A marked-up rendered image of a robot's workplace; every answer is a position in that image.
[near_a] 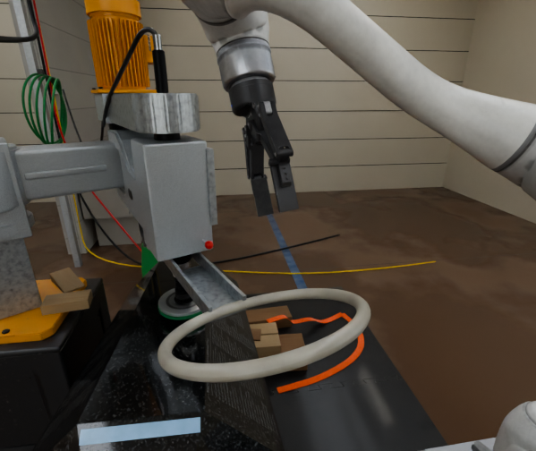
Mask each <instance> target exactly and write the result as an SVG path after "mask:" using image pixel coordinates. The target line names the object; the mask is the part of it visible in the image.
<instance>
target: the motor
mask: <svg viewBox="0 0 536 451"><path fill-rule="evenodd" d="M84 3H85V8H86V14H87V15H88V16H89V17H90V19H88V20H87V25H88V31H89V41H90V46H91V52H92V57H93V63H94V68H95V74H96V78H97V84H98V89H95V88H92V90H91V93H109V91H110V89H111V87H112V85H113V83H114V80H115V77H116V75H117V74H118V72H119V70H120V68H121V66H122V64H123V61H124V59H125V57H126V55H127V53H128V51H129V49H130V47H131V44H132V42H133V40H134V38H135V36H136V35H137V33H138V32H139V31H140V30H141V29H143V25H142V24H141V23H139V21H140V20H141V14H140V2H138V1H137V0H84ZM153 50H154V45H153V37H152V36H150V35H149V34H147V35H143V36H142V37H141V39H140V41H139V43H138V45H137V46H136V48H135V50H134V52H133V54H132V57H131V59H130V61H129V63H128V65H127V67H126V69H125V71H124V73H123V76H122V78H121V80H119V82H118V84H117V86H116V88H115V92H114V93H157V90H156V89H146V88H147V87H150V83H149V68H148V64H153V57H152V51H153ZM102 87H103V88H102Z"/></svg>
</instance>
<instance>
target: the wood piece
mask: <svg viewBox="0 0 536 451"><path fill-rule="evenodd" d="M92 299H93V294H92V291H91V289H89V290H82V291H75V292H69V293H62V294H50V295H47V296H46V297H45V299H44V301H43V302H42V303H41V305H40V309H41V313H42V316H44V315H49V314H56V313H61V312H67V311H78V310H85V309H89V307H90V305H91V302H92Z"/></svg>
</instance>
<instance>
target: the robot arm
mask: <svg viewBox="0 0 536 451"><path fill-rule="evenodd" d="M181 1H182V2H183V3H184V4H185V5H186V6H187V7H188V8H189V9H191V10H192V11H193V12H194V13H195V15H196V17H197V18H198V20H199V22H200V25H201V27H202V28H203V30H204V32H205V35H206V37H207V40H208V41H209V42H210V43H211V45H212V47H213V48H214V50H215V52H216V55H217V64H218V67H219V71H220V75H221V80H222V84H223V88H224V90H225V91H226V92H228V93H229V98H230V102H231V107H232V111H233V113H234V114H235V115H237V116H242V117H244V118H245V119H246V125H244V127H243V128H242V135H243V140H244V149H245V158H246V167H247V178H248V179H249V180H251V188H252V191H253V196H254V200H255V205H256V210H257V214H258V217H262V216H266V215H271V214H274V211H273V207H272V202H271V198H270V194H269V189H268V181H267V179H268V178H267V176H266V175H265V174H264V149H265V150H266V152H267V154H268V157H269V158H270V159H269V161H268V164H269V166H270V172H271V176H272V180H273V184H274V189H275V194H276V198H277V206H278V211H279V212H280V213H281V212H286V211H289V210H294V209H298V208H299V205H298V200H297V196H296V191H295V187H294V179H293V175H292V170H291V166H290V157H292V156H293V155H294V151H293V148H292V146H291V144H290V141H289V140H288V137H287V135H286V133H285V129H284V127H283V125H282V123H281V120H280V118H279V116H278V113H277V108H276V104H277V101H276V96H275V91H274V87H273V82H274V80H275V78H276V75H275V70H274V65H273V61H272V56H271V49H270V47H269V41H268V35H269V23H268V13H273V14H275V15H277V16H280V17H282V18H284V19H286V20H288V21H290V22H292V23H293V24H295V25H297V26H298V27H300V28H301V29H303V30H305V31H306V32H307V33H309V34H310V35H312V36H313V37H314V38H315V39H316V40H317V41H318V42H320V43H321V44H322V45H323V46H324V47H326V48H327V49H328V50H330V51H331V52H332V53H333V54H334V55H336V56H337V57H338V58H339V59H340V60H342V61H343V62H344V63H345V64H347V65H348V66H349V67H350V68H351V69H353V70H354V71H355V72H356V73H358V74H359V75H360V76H361V77H362V78H363V79H364V80H366V81H367V82H368V83H369V84H370V85H371V86H372V87H373V88H375V89H376V90H377V91H378V92H380V93H381V94H382V95H383V96H384V97H386V98H387V99H388V100H390V101H391V102H392V103H394V104H395V105H396V106H398V107H399V108H401V109H402V110H404V111H405V112H406V113H407V114H408V115H410V116H412V117H414V118H415V119H417V120H418V121H420V122H421V123H423V124H425V125H427V126H428V127H429V128H430V129H432V130H434V131H435V132H437V133H439V134H441V135H442V136H444V137H445V138H447V139H448V140H450V141H452V142H453V143H454V144H455V145H457V146H458V147H459V148H461V149H463V150H464V151H466V152H467V153H469V154H470V155H471V156H473V157H474V158H476V159H477V160H478V161H480V162H481V163H482V164H483V165H485V166H486V167H487V168H489V169H491V170H493V171H494V172H496V173H498V174H500V175H502V176H504V177H505V178H506V179H507V180H509V181H511V182H512V183H514V184H516V185H517V186H519V187H522V189H523V191H525V192H526V193H527V194H528V195H530V196H531V197H532V198H533V199H535V200H536V104H532V103H527V102H523V101H518V100H513V99H509V98H502V97H497V96H493V95H490V94H486V93H481V92H478V91H475V90H471V89H466V88H463V87H461V86H458V85H455V84H454V83H451V82H449V81H446V80H444V79H443V78H441V77H439V76H437V75H436V74H435V73H434V72H432V71H431V70H429V69H428V68H427V67H425V66H424V65H423V64H421V63H420V62H419V61H418V60H417V59H415V58H414V57H413V56H412V55H411V54H410V53H408V52H407V51H406V50H405V49H404V48H403V47H401V46H400V45H399V44H398V43H397V42H396V41H395V40H394V39H392V38H391V37H390V36H389V35H388V34H387V33H386V32H385V31H384V30H383V29H381V28H380V27H379V26H378V25H377V24H376V23H375V22H374V21H373V20H371V19H370V18H369V17H368V16H367V15H366V14H365V13H363V12H362V11H361V10H360V9H359V8H358V7H357V6H355V5H354V4H353V3H352V2H351V1H350V0H181ZM284 147H285V148H284ZM472 451H536V401H533V402H531V401H528V402H525V403H523V404H520V405H518V406H517V407H516V408H515V409H513V410H512V411H511V412H510V413H509V414H508V415H507V416H506V417H505V419H504V420H503V422H502V424H501V426H500V428H499V431H498V434H497V437H496V440H495V443H494V446H493V449H492V450H490V449H489V448H488V447H486V446H485V445H484V444H482V443H481V442H480V441H475V442H474V444H473V445H472Z"/></svg>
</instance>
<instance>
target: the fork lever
mask: <svg viewBox="0 0 536 451"><path fill-rule="evenodd" d="M191 256H192V257H193V258H194V260H195V261H196V262H197V263H198V264H199V266H197V267H193V268H187V269H183V270H181V269H180V268H179V267H178V265H177V264H176V263H175V262H174V260H173V259H170V260H164V262H165V264H166V265H167V266H168V268H169V269H170V270H171V272H172V273H173V274H174V276H175V277H176V279H177V280H178V281H179V283H180V284H181V285H182V287H183V288H184V290H185V291H186V292H187V293H188V295H189V296H190V297H191V298H192V299H193V301H194V302H195V303H196V305H197V306H198V307H199V309H200V310H201V312H202V313H204V312H207V311H208V312H212V311H213V309H215V308H217V307H220V306H223V305H226V304H228V303H231V302H236V301H240V300H243V301H245V300H246V295H245V294H244V293H243V292H242V291H241V290H240V289H239V288H238V287H237V286H236V285H235V284H234V283H233V282H231V281H230V280H229V279H228V278H227V277H226V276H225V275H224V274H223V273H222V272H221V271H220V270H219V269H218V268H216V267H215V266H214V265H213V264H212V263H211V262H210V261H209V260H208V259H207V258H206V257H205V256H204V255H203V254H202V253H200V252H197V253H193V254H192V255H191ZM245 310H247V309H245ZM245 310H242V311H245ZM237 312H240V311H237ZM237 312H234V313H231V314H228V315H225V316H224V317H227V316H230V315H233V314H235V313H237ZM224 317H221V318H219V319H222V318H224ZM215 320H218V319H215ZM215 320H212V321H210V322H213V321H215Z"/></svg>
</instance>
